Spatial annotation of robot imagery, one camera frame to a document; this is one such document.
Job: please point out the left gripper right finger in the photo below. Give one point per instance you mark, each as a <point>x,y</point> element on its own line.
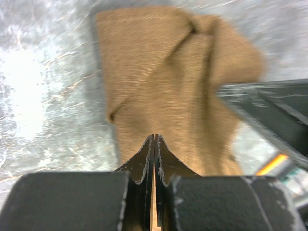
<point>186,201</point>

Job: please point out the brown cloth napkin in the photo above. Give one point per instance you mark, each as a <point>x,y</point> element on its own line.
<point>161,69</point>

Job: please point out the orange plastic fork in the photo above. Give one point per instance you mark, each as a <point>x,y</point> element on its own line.
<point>273,163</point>

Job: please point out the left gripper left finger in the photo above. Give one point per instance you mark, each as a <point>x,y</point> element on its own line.
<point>84,201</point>

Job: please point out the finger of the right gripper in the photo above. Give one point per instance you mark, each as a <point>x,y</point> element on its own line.
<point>277,110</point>

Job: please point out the spoon with green handle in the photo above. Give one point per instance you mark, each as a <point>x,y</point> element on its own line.
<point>296,180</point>

